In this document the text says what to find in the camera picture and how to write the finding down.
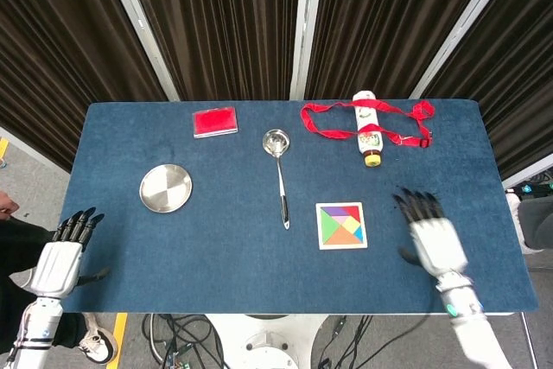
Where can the red triangle tangram piece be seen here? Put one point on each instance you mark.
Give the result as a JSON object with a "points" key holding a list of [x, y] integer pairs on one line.
{"points": [[354, 212]]}

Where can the blue small triangle tangram piece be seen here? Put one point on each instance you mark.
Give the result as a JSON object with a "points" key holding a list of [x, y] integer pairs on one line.
{"points": [[358, 235]]}

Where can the red flat card case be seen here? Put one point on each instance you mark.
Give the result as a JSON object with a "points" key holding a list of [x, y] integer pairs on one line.
{"points": [[215, 122]]}

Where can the person with white shoe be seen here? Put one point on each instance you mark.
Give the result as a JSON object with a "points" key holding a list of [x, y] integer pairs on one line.
{"points": [[535, 218]]}

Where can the round stainless steel plate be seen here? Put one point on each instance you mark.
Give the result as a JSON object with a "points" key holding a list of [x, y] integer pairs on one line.
{"points": [[166, 188]]}

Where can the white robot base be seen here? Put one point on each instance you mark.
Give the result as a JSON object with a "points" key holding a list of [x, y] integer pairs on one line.
{"points": [[268, 343]]}

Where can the green large triangle tangram piece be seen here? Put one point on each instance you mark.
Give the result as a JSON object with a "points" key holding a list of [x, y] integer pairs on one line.
{"points": [[328, 226]]}

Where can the blue fabric table cover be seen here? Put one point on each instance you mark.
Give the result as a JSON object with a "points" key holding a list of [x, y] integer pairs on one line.
{"points": [[216, 256]]}

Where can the dark brown curtain panel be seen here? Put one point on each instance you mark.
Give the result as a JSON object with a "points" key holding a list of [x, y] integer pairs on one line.
{"points": [[216, 27], [380, 19], [510, 84], [65, 62]]}

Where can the black device with teal buttons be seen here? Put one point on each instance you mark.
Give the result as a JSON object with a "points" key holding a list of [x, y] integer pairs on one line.
{"points": [[533, 189]]}

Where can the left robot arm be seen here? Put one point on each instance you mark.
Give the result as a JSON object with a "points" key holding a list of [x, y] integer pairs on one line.
{"points": [[32, 334]]}

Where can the white screen frame post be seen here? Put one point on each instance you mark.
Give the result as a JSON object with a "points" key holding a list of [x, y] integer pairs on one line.
{"points": [[138, 27], [466, 27], [306, 27]]}

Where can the white bottle with yellow cap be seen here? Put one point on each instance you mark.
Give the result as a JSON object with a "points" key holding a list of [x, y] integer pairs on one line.
{"points": [[367, 116]]}

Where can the yellow square tangram piece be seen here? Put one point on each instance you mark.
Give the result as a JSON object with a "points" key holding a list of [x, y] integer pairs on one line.
{"points": [[352, 226]]}

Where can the orange large triangle tangram piece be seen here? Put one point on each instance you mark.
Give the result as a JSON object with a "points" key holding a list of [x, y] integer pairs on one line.
{"points": [[343, 237]]}

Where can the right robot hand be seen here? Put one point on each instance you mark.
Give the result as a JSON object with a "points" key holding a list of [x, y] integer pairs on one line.
{"points": [[436, 241]]}

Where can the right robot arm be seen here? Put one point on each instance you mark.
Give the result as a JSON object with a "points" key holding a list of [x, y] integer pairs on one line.
{"points": [[468, 326]]}

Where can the person in black clothes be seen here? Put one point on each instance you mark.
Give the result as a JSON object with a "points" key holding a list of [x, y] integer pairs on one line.
{"points": [[17, 248]]}

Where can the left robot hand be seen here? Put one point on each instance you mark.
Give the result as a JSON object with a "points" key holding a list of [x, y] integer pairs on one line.
{"points": [[58, 267]]}

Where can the colourful tangram puzzle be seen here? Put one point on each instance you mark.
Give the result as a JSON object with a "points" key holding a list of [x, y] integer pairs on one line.
{"points": [[343, 247]]}

